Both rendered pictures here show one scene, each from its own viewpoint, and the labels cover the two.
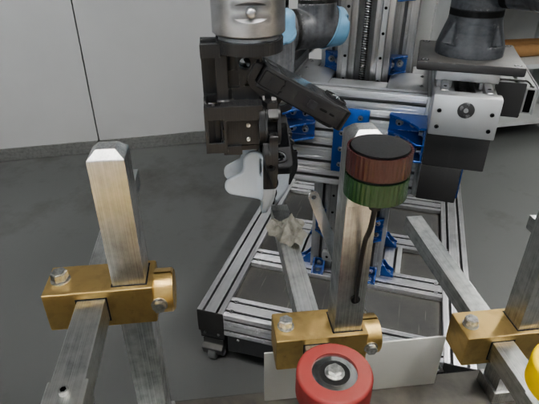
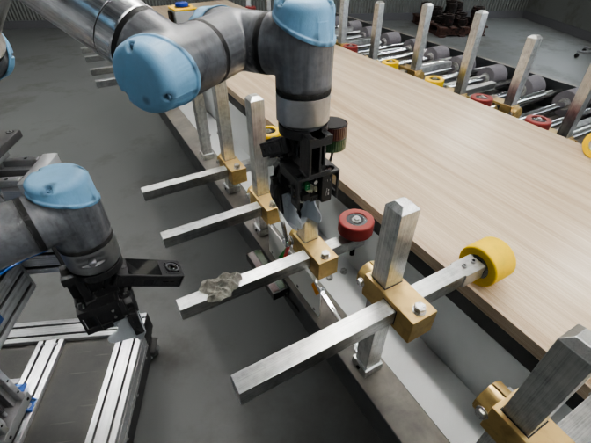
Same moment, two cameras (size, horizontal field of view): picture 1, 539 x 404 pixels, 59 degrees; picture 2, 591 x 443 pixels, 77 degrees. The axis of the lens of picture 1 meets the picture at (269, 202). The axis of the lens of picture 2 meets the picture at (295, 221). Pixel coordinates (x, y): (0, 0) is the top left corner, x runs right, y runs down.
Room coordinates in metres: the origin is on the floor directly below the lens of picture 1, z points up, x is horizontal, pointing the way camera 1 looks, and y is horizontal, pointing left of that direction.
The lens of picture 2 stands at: (0.71, 0.48, 1.43)
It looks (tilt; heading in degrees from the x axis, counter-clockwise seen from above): 39 degrees down; 247
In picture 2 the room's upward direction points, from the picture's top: straight up
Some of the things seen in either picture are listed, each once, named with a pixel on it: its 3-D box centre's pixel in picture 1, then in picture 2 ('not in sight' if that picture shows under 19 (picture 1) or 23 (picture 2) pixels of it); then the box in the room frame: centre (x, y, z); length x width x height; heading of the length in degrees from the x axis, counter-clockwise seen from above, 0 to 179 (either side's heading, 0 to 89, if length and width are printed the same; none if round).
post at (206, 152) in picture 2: not in sight; (198, 100); (0.54, -0.85, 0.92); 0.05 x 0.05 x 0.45; 7
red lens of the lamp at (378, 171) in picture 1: (378, 157); (331, 128); (0.40, -0.10, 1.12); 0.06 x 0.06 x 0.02
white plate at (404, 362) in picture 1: (353, 367); (291, 267); (0.47, -0.12, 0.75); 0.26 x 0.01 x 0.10; 97
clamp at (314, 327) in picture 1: (326, 338); (313, 249); (0.44, -0.07, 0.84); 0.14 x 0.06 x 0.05; 97
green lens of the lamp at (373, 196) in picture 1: (375, 181); (331, 140); (0.40, -0.10, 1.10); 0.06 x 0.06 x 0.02
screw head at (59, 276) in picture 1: (59, 276); (419, 308); (0.41, 0.23, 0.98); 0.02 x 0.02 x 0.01
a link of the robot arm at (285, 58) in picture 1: (272, 43); (68, 209); (0.84, -0.01, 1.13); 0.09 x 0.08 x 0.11; 19
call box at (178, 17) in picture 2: not in sight; (184, 20); (0.54, -0.85, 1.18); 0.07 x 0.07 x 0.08; 7
